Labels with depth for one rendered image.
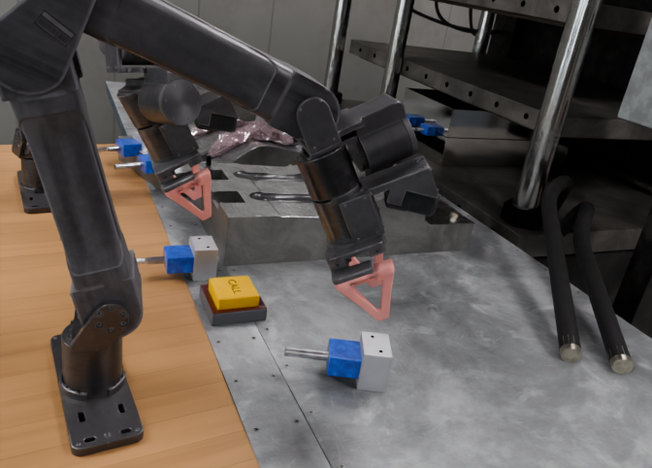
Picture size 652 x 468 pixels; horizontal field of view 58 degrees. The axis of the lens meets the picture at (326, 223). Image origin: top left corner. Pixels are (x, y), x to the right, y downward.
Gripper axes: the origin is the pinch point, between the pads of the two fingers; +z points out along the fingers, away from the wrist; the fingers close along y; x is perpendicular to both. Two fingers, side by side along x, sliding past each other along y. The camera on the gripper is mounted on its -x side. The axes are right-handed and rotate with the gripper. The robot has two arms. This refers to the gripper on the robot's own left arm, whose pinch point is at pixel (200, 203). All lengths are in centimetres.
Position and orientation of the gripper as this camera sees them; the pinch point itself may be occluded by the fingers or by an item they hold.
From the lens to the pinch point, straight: 90.6
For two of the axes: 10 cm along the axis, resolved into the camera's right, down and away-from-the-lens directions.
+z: 3.2, 7.9, 5.3
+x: -8.8, 4.6, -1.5
